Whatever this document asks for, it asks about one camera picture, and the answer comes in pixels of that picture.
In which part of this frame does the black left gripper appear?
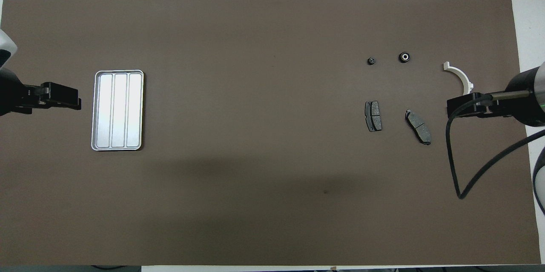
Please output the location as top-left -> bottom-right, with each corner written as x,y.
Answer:
0,67 -> 82,116

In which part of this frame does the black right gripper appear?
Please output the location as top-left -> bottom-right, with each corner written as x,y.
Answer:
447,67 -> 540,126

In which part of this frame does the silver metal tray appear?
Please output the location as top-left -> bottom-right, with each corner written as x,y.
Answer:
91,69 -> 145,152

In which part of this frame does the curved dark brake pad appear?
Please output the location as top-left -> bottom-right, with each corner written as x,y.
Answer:
405,109 -> 432,146

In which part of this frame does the rectangular dark brake pad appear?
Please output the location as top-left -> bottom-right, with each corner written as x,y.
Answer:
364,100 -> 383,132

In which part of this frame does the brown table mat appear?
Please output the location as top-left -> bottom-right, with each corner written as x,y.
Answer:
0,0 -> 542,266

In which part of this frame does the white curved plastic bracket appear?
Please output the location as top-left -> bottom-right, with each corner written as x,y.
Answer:
443,62 -> 475,95

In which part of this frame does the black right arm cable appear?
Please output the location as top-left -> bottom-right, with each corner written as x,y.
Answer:
445,91 -> 545,200

